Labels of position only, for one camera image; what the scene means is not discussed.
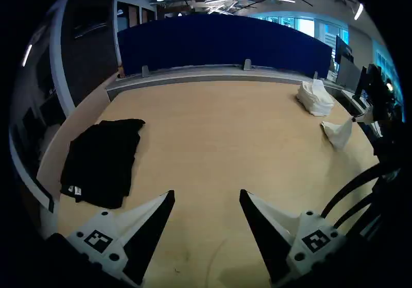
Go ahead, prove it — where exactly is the black cable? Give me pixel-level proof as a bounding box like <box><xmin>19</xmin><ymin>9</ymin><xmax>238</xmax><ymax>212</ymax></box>
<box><xmin>320</xmin><ymin>163</ymin><xmax>387</xmax><ymax>219</ymax></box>
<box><xmin>333</xmin><ymin>191</ymin><xmax>382</xmax><ymax>231</ymax></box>

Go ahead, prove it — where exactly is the white towel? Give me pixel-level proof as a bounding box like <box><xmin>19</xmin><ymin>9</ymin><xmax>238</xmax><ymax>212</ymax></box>
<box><xmin>320</xmin><ymin>118</ymin><xmax>354</xmax><ymax>151</ymax></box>

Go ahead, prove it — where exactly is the black monitor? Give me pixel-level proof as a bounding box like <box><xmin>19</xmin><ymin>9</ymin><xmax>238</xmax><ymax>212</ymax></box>
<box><xmin>335</xmin><ymin>57</ymin><xmax>363</xmax><ymax>88</ymax></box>

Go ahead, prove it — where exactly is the blue desk screen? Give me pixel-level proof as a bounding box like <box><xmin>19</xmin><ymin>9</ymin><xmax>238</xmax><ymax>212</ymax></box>
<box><xmin>106</xmin><ymin>13</ymin><xmax>334</xmax><ymax>101</ymax></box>

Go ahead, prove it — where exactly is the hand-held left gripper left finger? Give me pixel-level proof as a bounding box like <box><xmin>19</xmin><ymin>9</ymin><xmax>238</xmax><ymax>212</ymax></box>
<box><xmin>65</xmin><ymin>190</ymin><xmax>176</xmax><ymax>287</ymax></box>

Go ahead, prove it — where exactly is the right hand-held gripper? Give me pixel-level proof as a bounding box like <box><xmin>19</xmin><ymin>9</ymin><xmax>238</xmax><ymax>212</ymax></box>
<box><xmin>351</xmin><ymin>63</ymin><xmax>404</xmax><ymax>125</ymax></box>

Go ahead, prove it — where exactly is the heap of white towels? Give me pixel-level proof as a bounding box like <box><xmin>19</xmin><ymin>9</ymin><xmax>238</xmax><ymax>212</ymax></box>
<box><xmin>296</xmin><ymin>78</ymin><xmax>336</xmax><ymax>117</ymax></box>

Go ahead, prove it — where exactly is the stack of black towels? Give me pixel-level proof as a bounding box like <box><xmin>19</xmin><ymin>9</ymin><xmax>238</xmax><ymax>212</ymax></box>
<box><xmin>60</xmin><ymin>118</ymin><xmax>146</xmax><ymax>210</ymax></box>

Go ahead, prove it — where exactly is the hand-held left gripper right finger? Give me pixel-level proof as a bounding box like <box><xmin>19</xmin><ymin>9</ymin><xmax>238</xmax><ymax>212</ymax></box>
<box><xmin>239</xmin><ymin>189</ymin><xmax>348</xmax><ymax>286</ymax></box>

